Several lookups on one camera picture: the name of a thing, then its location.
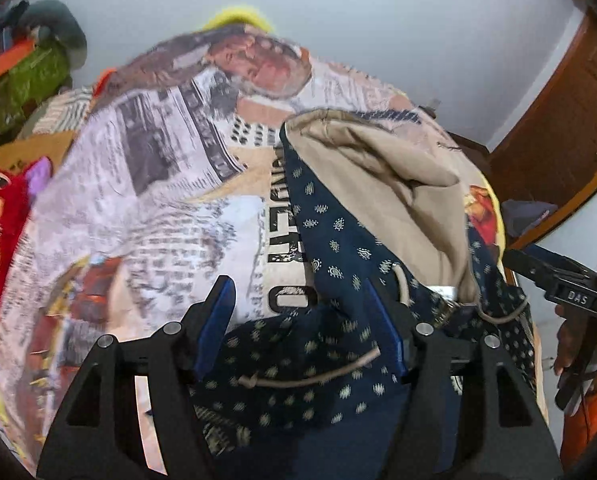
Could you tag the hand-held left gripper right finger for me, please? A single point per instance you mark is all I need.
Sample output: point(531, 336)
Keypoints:
point(386, 330)

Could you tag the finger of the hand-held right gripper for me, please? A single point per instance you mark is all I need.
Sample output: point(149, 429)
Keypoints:
point(528, 265)

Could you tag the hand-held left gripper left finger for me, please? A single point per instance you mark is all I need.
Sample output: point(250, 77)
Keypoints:
point(216, 325)

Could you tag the navy patterned zip hoodie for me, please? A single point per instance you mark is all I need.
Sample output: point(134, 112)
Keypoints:
point(378, 195)

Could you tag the person's right hand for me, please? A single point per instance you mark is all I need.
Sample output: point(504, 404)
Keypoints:
point(568, 345)

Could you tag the grey cloth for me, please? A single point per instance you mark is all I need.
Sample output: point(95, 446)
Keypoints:
point(528, 212)

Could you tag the wooden wardrobe with heart stickers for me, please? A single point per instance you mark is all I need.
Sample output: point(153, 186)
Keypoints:
point(578, 195)

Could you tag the newspaper print bed sheet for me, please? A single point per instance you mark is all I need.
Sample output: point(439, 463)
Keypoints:
point(153, 200)

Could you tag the brown wooden door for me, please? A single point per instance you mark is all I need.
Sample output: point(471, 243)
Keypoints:
point(553, 110)

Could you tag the yellow plush toy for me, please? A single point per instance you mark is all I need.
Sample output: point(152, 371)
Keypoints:
point(238, 17)

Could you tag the green patterned cloth cover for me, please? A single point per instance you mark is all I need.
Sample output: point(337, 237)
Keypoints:
point(21, 85)

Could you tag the grey neck pillow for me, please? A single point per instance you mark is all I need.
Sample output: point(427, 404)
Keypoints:
point(61, 27)

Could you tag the orange box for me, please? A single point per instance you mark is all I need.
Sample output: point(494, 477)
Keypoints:
point(13, 57)

